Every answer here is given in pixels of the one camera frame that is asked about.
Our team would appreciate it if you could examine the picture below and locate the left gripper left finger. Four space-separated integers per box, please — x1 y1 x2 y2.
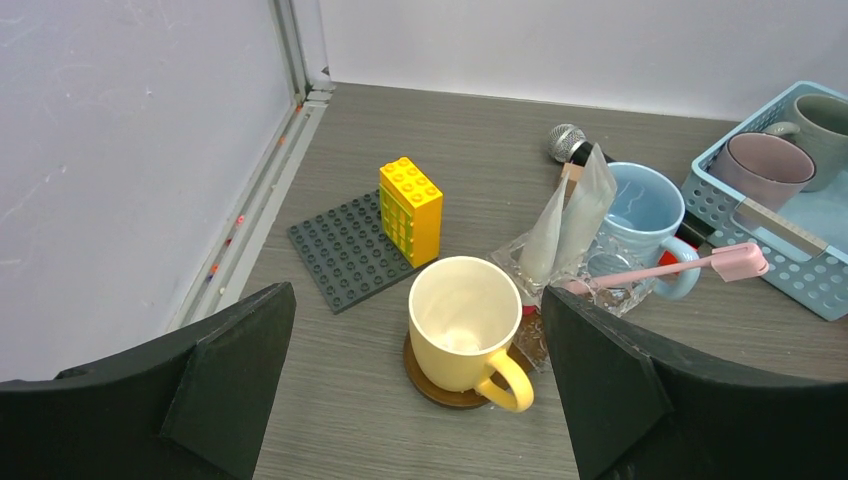
1 282 296 479

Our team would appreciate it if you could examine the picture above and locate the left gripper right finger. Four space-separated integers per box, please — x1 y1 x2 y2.
541 287 847 479

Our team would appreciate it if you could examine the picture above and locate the clear acrylic toothbrush holder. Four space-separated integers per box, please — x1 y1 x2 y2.
489 233 658 372

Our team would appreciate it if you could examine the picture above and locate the pink toothbrush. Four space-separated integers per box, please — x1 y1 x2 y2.
562 242 770 295

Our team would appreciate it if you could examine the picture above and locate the yellow mug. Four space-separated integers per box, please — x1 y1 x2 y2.
408 256 535 413

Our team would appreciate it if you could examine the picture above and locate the light blue mug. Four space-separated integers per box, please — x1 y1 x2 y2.
600 162 699 268

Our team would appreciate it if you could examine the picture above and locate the teal cap toothpaste tube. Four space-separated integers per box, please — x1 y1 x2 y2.
554 144 617 273

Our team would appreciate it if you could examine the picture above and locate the mauve mug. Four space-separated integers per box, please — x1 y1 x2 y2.
708 132 816 211

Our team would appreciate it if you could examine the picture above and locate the grey mug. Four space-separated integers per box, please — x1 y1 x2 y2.
764 94 847 192

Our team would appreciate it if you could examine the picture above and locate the pink cap toothpaste tube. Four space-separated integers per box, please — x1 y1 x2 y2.
518 173 570 312

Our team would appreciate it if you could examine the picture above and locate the brown wooden oval tray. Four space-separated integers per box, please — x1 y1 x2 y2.
403 332 534 410

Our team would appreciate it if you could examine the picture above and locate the red orange block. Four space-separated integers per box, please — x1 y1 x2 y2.
658 250 679 266

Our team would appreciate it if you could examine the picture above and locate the grey building baseplate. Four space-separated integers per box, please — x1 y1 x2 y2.
287 190 420 314

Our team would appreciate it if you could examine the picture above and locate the light blue plastic basket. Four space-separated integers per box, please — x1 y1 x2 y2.
681 81 847 321

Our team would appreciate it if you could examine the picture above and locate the small wooden cube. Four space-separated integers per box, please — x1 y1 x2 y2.
561 163 584 198

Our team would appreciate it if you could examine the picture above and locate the black microphone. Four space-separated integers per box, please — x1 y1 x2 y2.
547 123 715 249

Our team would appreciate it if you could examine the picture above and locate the yellow building brick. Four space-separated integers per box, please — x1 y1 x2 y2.
379 157 444 268

